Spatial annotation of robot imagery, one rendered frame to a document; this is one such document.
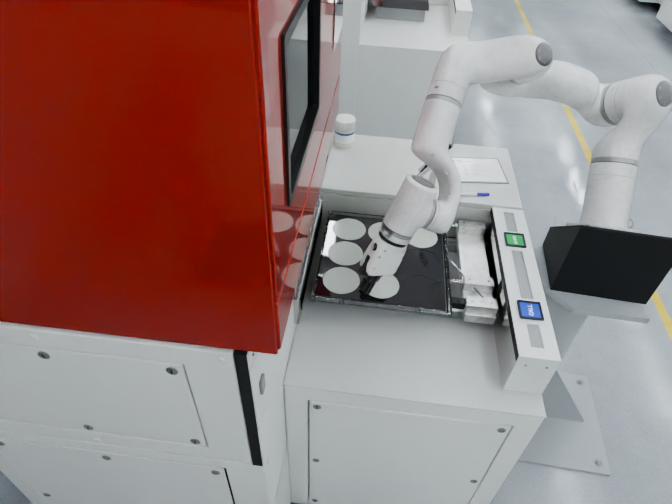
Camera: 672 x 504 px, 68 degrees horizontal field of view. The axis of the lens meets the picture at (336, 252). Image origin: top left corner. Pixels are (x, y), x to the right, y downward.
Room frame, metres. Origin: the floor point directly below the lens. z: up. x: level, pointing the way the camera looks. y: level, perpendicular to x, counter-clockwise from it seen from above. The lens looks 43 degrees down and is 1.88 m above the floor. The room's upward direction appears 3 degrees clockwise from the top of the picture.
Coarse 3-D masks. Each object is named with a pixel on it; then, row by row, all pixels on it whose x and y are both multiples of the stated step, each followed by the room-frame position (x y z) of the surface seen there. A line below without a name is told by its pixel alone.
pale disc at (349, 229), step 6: (336, 222) 1.18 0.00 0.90; (342, 222) 1.18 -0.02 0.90; (348, 222) 1.18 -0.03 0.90; (354, 222) 1.19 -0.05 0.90; (360, 222) 1.19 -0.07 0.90; (336, 228) 1.15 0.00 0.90; (342, 228) 1.15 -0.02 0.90; (348, 228) 1.16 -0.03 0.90; (354, 228) 1.16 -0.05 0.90; (360, 228) 1.16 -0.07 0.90; (336, 234) 1.13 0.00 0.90; (342, 234) 1.13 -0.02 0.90; (348, 234) 1.13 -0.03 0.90; (354, 234) 1.13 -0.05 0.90; (360, 234) 1.13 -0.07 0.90
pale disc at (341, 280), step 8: (328, 272) 0.97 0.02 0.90; (336, 272) 0.97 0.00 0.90; (344, 272) 0.97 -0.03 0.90; (352, 272) 0.97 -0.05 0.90; (328, 280) 0.93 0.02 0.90; (336, 280) 0.94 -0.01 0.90; (344, 280) 0.94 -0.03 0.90; (352, 280) 0.94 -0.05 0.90; (328, 288) 0.91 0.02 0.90; (336, 288) 0.91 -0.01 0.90; (344, 288) 0.91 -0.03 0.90; (352, 288) 0.91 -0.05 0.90
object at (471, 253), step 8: (456, 232) 1.20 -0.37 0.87; (456, 240) 1.17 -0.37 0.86; (464, 240) 1.15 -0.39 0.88; (472, 240) 1.15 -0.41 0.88; (480, 240) 1.15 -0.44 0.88; (464, 248) 1.11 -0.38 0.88; (472, 248) 1.11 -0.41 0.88; (480, 248) 1.12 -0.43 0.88; (464, 256) 1.08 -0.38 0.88; (472, 256) 1.08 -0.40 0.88; (480, 256) 1.08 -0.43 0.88; (464, 264) 1.04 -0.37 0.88; (472, 264) 1.05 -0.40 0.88; (480, 264) 1.05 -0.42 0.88; (464, 272) 1.01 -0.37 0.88; (472, 272) 1.01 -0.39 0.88; (480, 272) 1.01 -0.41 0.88; (488, 272) 1.02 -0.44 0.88; (464, 296) 0.92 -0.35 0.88; (472, 296) 0.92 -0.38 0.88; (480, 296) 0.92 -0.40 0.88; (488, 296) 0.92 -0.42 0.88; (464, 312) 0.86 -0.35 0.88; (464, 320) 0.85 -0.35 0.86; (472, 320) 0.85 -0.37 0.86; (480, 320) 0.85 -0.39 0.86; (488, 320) 0.85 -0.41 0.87
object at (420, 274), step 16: (368, 224) 1.18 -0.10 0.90; (336, 240) 1.10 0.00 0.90; (352, 240) 1.10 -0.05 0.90; (368, 240) 1.11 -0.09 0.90; (416, 256) 1.05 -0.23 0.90; (432, 256) 1.05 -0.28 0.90; (320, 272) 0.96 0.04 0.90; (400, 272) 0.98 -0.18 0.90; (416, 272) 0.98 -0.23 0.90; (432, 272) 0.98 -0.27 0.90; (320, 288) 0.90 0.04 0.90; (400, 288) 0.92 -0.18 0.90; (416, 288) 0.92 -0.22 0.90; (432, 288) 0.92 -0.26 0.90; (400, 304) 0.86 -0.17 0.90; (416, 304) 0.86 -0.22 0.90; (432, 304) 0.87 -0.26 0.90
